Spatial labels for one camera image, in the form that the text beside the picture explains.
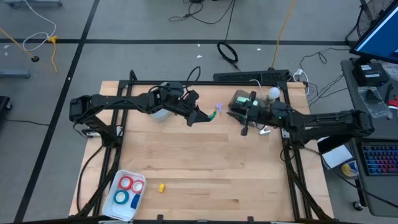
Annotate grey desk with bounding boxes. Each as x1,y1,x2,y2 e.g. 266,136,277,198
340,57,398,218

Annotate black mini computer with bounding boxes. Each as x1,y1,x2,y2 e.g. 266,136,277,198
351,63,390,87

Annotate mint green stapler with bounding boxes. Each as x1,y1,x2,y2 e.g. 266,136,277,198
236,96,259,108

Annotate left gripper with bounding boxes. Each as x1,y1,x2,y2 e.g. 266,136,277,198
147,80,216,128

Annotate black coiled cable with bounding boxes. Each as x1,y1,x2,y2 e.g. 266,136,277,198
216,41,240,71

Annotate dark blue tape roll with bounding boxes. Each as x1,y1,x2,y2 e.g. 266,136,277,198
129,193,142,210

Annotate yellow extension cable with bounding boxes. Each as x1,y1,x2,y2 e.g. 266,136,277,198
271,0,296,70

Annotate white shallow tray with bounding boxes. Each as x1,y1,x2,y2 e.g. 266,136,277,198
101,169,148,222

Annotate white lamp cable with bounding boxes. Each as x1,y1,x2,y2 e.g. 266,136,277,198
248,78,265,94

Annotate computer monitor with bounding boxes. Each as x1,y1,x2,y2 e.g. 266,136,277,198
349,0,398,65

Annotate black stapler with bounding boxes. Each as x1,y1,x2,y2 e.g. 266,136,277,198
231,101,249,114

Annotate black table frame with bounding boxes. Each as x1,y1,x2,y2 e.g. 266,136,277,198
68,69,336,224

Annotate clear plastic bag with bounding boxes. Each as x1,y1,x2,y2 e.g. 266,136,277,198
357,86,394,120

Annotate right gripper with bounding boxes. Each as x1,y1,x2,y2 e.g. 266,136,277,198
226,90,294,137

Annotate grey cart base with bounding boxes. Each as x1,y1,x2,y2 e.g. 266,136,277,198
0,68,32,80
3,0,63,9

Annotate backlit keyboard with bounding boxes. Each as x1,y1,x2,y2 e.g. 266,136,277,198
361,142,398,177

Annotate light blue tape roll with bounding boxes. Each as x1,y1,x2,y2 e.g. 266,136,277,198
113,189,130,205

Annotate black power cables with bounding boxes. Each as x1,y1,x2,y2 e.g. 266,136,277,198
298,46,351,108

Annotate yellow floor cable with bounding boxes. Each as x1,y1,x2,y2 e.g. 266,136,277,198
0,27,59,73

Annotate black fan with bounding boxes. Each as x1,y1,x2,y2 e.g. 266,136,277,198
345,0,397,47

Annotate white bulb lamp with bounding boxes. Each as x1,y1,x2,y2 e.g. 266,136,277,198
265,86,282,102

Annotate white paper pad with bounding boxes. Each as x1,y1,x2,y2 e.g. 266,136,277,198
322,144,354,170

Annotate white tall bin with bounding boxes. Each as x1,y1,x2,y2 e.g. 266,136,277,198
150,107,172,123

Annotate grey translucent bin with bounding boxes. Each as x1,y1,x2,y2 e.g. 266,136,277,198
228,89,272,116

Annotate black perforated power box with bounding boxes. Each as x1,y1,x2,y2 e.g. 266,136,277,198
213,69,291,85

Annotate red tape roll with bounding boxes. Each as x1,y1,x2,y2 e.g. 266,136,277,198
118,175,135,191
130,179,146,195

